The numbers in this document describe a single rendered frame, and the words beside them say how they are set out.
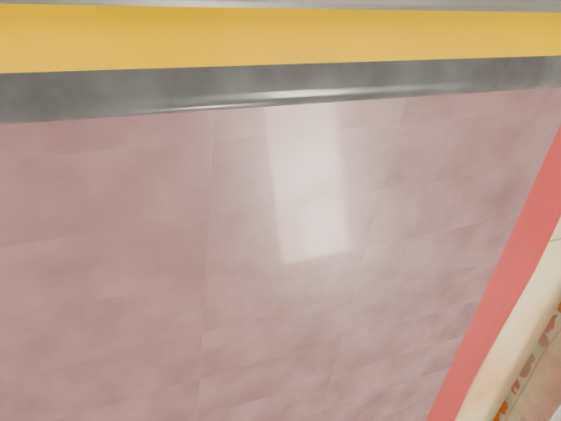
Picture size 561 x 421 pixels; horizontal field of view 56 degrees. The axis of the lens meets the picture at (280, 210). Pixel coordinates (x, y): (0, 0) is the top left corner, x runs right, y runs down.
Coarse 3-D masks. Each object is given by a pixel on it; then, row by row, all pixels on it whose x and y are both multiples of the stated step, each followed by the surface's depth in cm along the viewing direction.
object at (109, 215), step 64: (0, 128) 14; (64, 128) 15; (128, 128) 16; (192, 128) 17; (0, 192) 15; (64, 192) 16; (128, 192) 17; (192, 192) 18; (0, 256) 16; (64, 256) 17; (128, 256) 18; (192, 256) 20; (0, 320) 18; (64, 320) 19; (128, 320) 20; (192, 320) 22; (0, 384) 19; (64, 384) 21; (128, 384) 22; (192, 384) 24
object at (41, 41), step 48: (0, 48) 10; (48, 48) 10; (96, 48) 11; (144, 48) 11; (192, 48) 12; (240, 48) 12; (288, 48) 13; (336, 48) 13; (384, 48) 14; (432, 48) 14; (480, 48) 15; (528, 48) 16
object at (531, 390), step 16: (560, 304) 36; (560, 320) 36; (544, 336) 37; (560, 336) 36; (544, 352) 38; (560, 352) 36; (528, 368) 39; (544, 368) 38; (560, 368) 37; (528, 384) 39; (544, 384) 38; (560, 384) 37; (512, 400) 41; (528, 400) 39; (544, 400) 38; (560, 400) 37; (496, 416) 43; (512, 416) 41; (528, 416) 40; (544, 416) 38; (560, 416) 38
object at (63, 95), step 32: (288, 64) 13; (320, 64) 13; (352, 64) 13; (384, 64) 14; (416, 64) 14; (448, 64) 15; (480, 64) 15; (512, 64) 16; (544, 64) 16; (0, 96) 10; (32, 96) 11; (64, 96) 11; (96, 96) 11; (128, 96) 11; (160, 96) 12; (192, 96) 12; (224, 96) 12; (256, 96) 13; (288, 96) 13; (320, 96) 13; (352, 96) 14; (384, 96) 14; (416, 96) 15
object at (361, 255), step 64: (256, 128) 18; (320, 128) 19; (384, 128) 20; (448, 128) 22; (512, 128) 23; (256, 192) 19; (320, 192) 21; (384, 192) 22; (448, 192) 24; (512, 192) 26; (256, 256) 21; (320, 256) 23; (384, 256) 25; (448, 256) 27; (512, 256) 30; (256, 320) 23; (320, 320) 25; (384, 320) 28; (448, 320) 31; (256, 384) 26; (320, 384) 29; (384, 384) 32; (448, 384) 36
